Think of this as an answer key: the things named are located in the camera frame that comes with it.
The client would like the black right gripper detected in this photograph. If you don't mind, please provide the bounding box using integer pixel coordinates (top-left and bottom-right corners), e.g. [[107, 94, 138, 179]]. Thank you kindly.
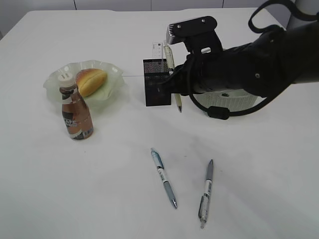
[[161, 56, 199, 96]]

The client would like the yellow grip pen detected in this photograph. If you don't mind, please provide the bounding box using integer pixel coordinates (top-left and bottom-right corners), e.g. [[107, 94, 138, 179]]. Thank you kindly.
[[163, 40, 182, 113]]

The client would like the clear plastic ruler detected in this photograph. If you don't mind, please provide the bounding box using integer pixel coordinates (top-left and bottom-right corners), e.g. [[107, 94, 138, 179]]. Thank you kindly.
[[152, 42, 164, 59]]

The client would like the blue grip pen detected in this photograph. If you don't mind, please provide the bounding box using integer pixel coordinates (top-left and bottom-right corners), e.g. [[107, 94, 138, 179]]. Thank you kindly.
[[151, 148, 178, 209]]

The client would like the sugared bread bun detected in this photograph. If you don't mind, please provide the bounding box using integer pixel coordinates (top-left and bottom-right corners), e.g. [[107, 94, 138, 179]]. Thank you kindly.
[[75, 68, 107, 97]]

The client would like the brown coffee bottle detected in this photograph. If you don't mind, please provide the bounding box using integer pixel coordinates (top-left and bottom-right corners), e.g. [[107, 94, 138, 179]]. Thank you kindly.
[[58, 73, 94, 140]]

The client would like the grey white pen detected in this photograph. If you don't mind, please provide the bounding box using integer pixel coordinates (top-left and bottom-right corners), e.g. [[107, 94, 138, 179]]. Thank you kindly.
[[198, 159, 214, 229]]

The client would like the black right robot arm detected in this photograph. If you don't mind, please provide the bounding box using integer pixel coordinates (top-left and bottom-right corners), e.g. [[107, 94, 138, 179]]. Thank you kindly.
[[160, 0, 319, 120]]

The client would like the black mesh pen holder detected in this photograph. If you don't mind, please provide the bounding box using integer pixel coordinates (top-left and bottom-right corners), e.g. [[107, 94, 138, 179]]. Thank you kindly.
[[143, 59, 171, 107]]

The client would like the green plastic basket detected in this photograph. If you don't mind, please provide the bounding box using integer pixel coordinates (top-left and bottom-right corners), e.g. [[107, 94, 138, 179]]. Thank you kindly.
[[193, 89, 257, 112]]

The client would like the green wavy glass plate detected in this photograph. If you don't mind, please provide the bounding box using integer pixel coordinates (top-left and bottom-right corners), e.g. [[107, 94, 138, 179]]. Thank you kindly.
[[43, 60, 125, 111]]

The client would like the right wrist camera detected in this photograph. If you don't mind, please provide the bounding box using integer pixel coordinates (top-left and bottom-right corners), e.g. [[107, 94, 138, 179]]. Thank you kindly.
[[166, 16, 223, 54]]

